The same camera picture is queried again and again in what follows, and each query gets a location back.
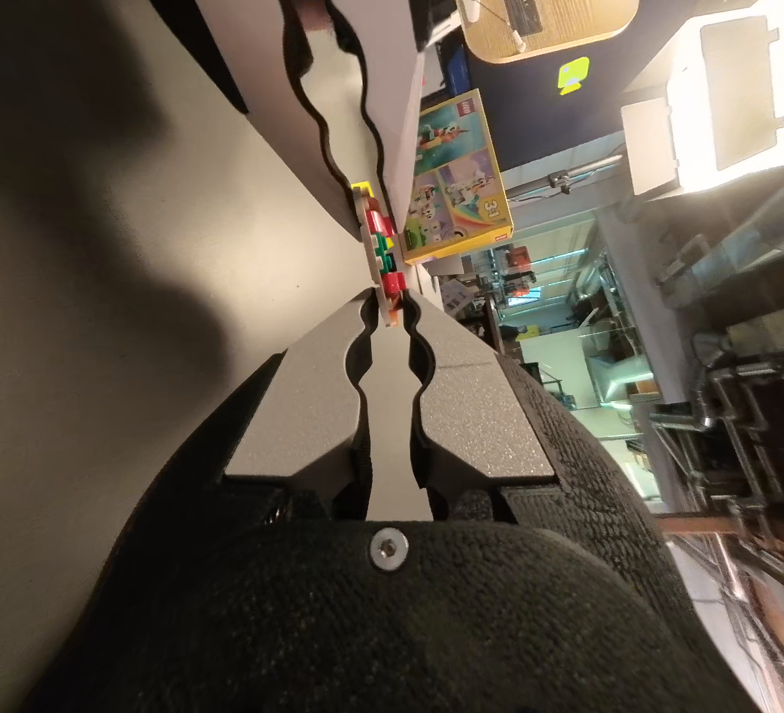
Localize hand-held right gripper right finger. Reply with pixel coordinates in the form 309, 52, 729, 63
406, 290, 556, 523

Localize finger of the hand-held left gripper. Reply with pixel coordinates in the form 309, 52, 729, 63
318, 0, 426, 237
178, 0, 368, 243

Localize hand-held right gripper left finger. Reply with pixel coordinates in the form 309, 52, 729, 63
223, 288, 376, 522

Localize colourful brick plate assembly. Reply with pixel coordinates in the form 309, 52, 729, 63
352, 189, 410, 329

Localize yellow toy set box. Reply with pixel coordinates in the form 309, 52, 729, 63
401, 89, 515, 265

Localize person's left hand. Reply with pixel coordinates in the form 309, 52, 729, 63
299, 0, 336, 34

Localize printed paper sheet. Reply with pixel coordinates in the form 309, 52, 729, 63
440, 278, 475, 315

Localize storage shelves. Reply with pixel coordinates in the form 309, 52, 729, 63
490, 244, 540, 300

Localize black light stand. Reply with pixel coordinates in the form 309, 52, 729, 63
508, 155, 626, 199

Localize brown table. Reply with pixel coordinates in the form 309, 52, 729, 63
655, 511, 784, 542

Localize studio light panel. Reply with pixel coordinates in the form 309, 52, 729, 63
620, 0, 784, 196

